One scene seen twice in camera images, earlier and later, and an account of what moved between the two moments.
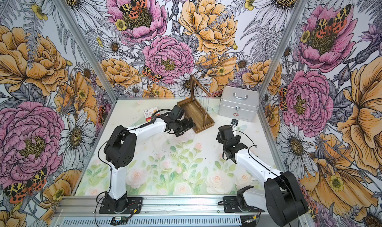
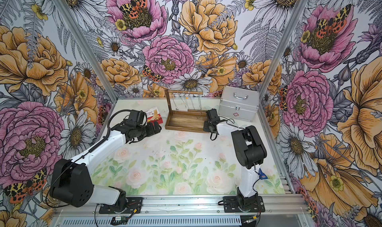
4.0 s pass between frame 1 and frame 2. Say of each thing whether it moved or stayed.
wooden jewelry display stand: moved
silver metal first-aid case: stayed
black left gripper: moved
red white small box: stayed
